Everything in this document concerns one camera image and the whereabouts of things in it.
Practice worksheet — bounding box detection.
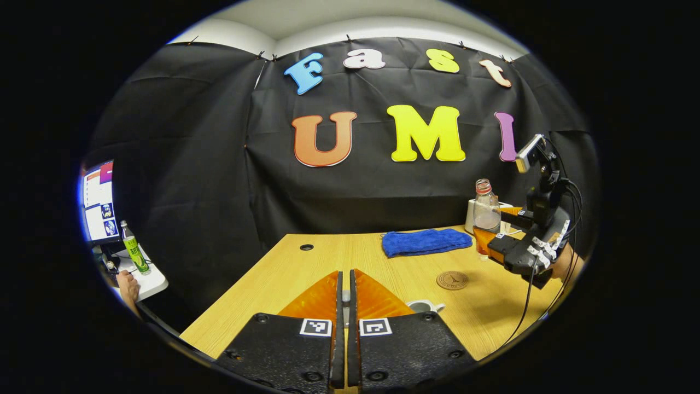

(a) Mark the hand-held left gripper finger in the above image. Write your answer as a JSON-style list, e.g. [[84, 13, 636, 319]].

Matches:
[[216, 270, 346, 392], [347, 268, 477, 390]]

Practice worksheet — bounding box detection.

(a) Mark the clear plastic water bottle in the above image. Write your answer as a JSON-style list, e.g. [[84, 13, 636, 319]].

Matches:
[[472, 178, 503, 261]]

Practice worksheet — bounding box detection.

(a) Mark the green drink bottle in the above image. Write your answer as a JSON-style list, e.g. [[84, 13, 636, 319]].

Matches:
[[120, 221, 151, 275]]

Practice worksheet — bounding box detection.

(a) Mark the white side table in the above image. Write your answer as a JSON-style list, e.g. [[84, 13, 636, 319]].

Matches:
[[104, 249, 169, 303]]

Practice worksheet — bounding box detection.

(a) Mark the white toaster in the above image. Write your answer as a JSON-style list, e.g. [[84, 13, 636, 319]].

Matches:
[[465, 199, 515, 236]]

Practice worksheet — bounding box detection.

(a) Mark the blue towel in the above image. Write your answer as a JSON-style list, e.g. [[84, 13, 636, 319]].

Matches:
[[381, 228, 474, 258]]

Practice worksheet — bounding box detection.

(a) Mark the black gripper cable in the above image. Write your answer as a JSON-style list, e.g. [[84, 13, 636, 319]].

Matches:
[[495, 262, 539, 351]]

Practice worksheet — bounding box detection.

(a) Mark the round brown coaster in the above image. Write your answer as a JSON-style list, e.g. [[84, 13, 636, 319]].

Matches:
[[436, 271, 469, 291]]

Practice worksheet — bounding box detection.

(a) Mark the white teacup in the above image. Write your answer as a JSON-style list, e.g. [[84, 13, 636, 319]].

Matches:
[[406, 299, 446, 315]]

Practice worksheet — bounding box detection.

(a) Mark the computer monitor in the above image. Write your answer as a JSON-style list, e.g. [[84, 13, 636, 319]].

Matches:
[[81, 160, 121, 243]]

